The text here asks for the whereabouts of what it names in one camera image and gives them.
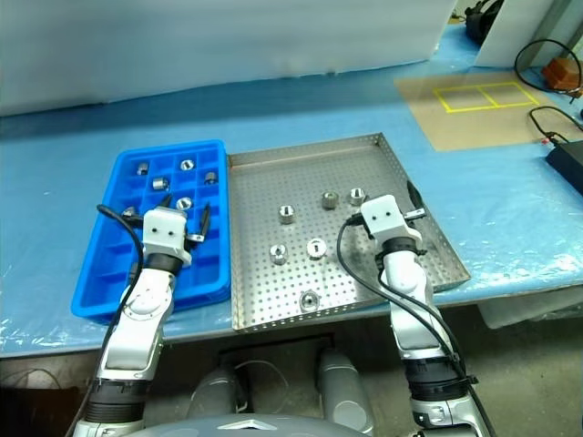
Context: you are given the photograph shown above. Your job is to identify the grey robot torso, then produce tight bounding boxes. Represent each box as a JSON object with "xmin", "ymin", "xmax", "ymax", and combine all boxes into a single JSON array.
[{"xmin": 131, "ymin": 411, "xmax": 380, "ymax": 437}]

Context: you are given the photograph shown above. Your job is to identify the blue compartment tray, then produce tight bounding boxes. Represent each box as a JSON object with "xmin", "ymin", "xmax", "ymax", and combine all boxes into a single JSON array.
[{"xmin": 71, "ymin": 139, "xmax": 231, "ymax": 319}]

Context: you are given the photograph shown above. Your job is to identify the perforated metal tray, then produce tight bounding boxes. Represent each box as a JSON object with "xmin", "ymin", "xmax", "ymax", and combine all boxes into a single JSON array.
[{"xmin": 226, "ymin": 132, "xmax": 472, "ymax": 332}]

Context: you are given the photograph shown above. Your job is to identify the thin white cable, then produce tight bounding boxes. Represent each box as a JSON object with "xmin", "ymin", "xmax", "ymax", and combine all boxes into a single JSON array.
[{"xmin": 230, "ymin": 359, "xmax": 284, "ymax": 412}]

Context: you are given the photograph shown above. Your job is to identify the black flat device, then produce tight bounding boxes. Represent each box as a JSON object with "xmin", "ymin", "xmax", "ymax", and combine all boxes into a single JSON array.
[{"xmin": 545, "ymin": 137, "xmax": 583, "ymax": 198}]

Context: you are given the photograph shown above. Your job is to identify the orange block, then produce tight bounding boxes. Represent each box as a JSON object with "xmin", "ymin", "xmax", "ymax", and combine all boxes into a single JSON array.
[{"xmin": 541, "ymin": 57, "xmax": 582, "ymax": 93}]

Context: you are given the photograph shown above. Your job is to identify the thin black cable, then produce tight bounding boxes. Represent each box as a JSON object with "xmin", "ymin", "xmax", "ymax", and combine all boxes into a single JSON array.
[{"xmin": 527, "ymin": 105, "xmax": 571, "ymax": 143}]

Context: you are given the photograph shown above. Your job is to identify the brown cardboard mat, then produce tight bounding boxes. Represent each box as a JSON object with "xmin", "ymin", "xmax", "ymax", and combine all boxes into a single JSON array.
[{"xmin": 394, "ymin": 71, "xmax": 555, "ymax": 152}]

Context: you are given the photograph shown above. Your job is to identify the black bag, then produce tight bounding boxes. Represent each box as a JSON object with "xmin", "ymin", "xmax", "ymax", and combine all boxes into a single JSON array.
[{"xmin": 463, "ymin": 0, "xmax": 505, "ymax": 46}]

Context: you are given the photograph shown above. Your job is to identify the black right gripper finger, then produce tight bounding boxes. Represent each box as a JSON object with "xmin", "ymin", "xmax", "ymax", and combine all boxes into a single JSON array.
[{"xmin": 405, "ymin": 179, "xmax": 423, "ymax": 210}]

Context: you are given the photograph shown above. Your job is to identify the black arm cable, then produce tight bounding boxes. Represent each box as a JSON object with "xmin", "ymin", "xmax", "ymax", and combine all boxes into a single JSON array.
[
  {"xmin": 335, "ymin": 215, "xmax": 497, "ymax": 437},
  {"xmin": 96, "ymin": 204, "xmax": 147, "ymax": 347}
]

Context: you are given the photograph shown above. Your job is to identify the white foam board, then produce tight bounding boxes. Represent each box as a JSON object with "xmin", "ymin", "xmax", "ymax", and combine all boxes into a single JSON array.
[{"xmin": 0, "ymin": 0, "xmax": 459, "ymax": 117}]

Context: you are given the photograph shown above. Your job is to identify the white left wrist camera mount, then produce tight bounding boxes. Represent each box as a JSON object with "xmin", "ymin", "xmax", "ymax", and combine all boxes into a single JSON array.
[{"xmin": 142, "ymin": 207, "xmax": 193, "ymax": 267}]

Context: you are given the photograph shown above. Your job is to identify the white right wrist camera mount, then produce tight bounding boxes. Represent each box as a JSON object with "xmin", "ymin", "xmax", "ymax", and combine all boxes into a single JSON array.
[{"xmin": 359, "ymin": 194, "xmax": 423, "ymax": 243}]

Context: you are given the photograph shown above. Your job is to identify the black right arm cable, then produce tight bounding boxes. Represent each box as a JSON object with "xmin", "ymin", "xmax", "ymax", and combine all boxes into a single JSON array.
[{"xmin": 335, "ymin": 215, "xmax": 497, "ymax": 437}]

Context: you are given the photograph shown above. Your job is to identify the white upright panel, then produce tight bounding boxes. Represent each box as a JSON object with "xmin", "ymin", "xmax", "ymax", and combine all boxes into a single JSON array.
[{"xmin": 473, "ymin": 0, "xmax": 583, "ymax": 67}]

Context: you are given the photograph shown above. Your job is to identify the black floor plate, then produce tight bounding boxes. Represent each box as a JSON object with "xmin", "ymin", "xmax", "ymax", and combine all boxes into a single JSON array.
[{"xmin": 218, "ymin": 333, "xmax": 337, "ymax": 366}]

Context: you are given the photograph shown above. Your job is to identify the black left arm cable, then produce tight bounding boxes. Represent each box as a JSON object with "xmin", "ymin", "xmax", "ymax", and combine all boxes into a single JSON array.
[{"xmin": 96, "ymin": 204, "xmax": 147, "ymax": 347}]

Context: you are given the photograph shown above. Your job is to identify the grey rounded robot leg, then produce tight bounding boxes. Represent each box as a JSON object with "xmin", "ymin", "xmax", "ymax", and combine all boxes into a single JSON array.
[
  {"xmin": 317, "ymin": 349, "xmax": 378, "ymax": 434},
  {"xmin": 188, "ymin": 365, "xmax": 243, "ymax": 419}
]

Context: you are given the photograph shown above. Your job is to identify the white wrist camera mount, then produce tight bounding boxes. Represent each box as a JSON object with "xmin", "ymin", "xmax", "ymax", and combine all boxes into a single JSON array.
[
  {"xmin": 142, "ymin": 207, "xmax": 193, "ymax": 267},
  {"xmin": 359, "ymin": 194, "xmax": 423, "ymax": 243}
]

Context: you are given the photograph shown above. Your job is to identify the black looped cable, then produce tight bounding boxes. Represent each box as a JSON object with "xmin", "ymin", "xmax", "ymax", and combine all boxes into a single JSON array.
[{"xmin": 514, "ymin": 38, "xmax": 583, "ymax": 97}]

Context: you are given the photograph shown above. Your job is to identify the yellow tape rectangle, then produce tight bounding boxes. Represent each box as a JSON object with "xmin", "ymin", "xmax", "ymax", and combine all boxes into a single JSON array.
[{"xmin": 432, "ymin": 81, "xmax": 540, "ymax": 114}]

